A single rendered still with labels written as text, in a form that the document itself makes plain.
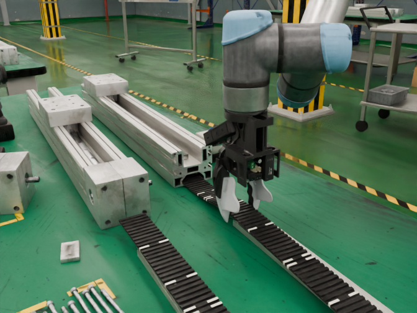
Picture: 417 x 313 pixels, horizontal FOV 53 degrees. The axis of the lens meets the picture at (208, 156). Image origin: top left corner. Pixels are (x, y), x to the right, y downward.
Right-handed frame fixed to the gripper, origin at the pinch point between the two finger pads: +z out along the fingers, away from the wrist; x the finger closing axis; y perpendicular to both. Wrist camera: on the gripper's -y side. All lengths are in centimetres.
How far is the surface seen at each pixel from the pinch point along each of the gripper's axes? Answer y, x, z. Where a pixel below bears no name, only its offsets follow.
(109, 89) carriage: -77, 0, -8
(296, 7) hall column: -249, 228, -16
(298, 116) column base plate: -231, 221, 79
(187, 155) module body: -23.8, 1.5, -2.4
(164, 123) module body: -40.6, 3.4, -5.4
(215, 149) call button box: -27.8, 11.5, -0.3
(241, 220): 3.9, -1.9, -0.3
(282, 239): 12.5, 0.2, -0.4
